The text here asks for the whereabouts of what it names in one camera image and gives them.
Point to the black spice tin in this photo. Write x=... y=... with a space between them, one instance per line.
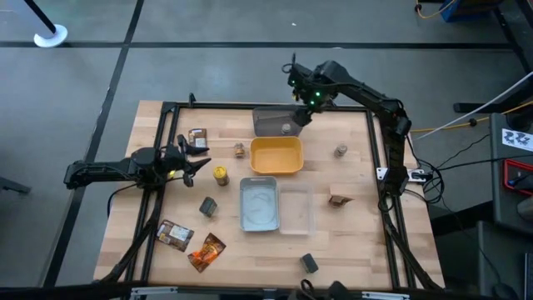
x=207 y=207
x=309 y=263

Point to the small grey-lid spice jar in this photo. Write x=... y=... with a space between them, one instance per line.
x=286 y=128
x=340 y=151

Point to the white power strip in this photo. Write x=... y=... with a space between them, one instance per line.
x=416 y=175

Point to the black aluminium table frame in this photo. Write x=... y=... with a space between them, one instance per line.
x=216 y=104

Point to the blue box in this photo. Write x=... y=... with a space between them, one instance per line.
x=462 y=10

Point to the red case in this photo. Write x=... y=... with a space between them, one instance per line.
x=510 y=177

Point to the black stanchion pole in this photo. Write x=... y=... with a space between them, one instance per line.
x=39 y=16

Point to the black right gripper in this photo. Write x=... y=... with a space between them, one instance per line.
x=308 y=89

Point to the yellow-lid spice jar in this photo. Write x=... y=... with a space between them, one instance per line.
x=220 y=176

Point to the black side cabinet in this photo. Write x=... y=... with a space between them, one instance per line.
x=499 y=204

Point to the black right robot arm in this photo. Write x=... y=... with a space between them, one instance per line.
x=366 y=93

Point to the yellow plastic bin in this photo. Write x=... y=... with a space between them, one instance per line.
x=277 y=156

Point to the white round stanchion base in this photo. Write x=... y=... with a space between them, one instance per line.
x=52 y=39

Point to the clear plastic bin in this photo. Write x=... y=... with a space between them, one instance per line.
x=296 y=208

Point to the brown cardboard spice box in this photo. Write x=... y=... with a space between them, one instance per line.
x=338 y=201

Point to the small brown spice jar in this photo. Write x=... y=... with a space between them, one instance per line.
x=239 y=150

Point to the dark grey plastic bin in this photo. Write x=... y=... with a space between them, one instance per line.
x=270 y=121

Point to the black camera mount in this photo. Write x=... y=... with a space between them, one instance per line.
x=337 y=292

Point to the orange spice packet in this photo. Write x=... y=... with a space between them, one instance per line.
x=207 y=252

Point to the small brown spice packet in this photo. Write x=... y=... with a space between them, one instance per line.
x=197 y=138

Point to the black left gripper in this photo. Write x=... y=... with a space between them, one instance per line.
x=175 y=160

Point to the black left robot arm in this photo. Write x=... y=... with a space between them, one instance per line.
x=104 y=170

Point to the white printed paper sheet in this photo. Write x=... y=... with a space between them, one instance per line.
x=516 y=139

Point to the brown packet with white label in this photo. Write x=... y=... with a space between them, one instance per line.
x=175 y=235

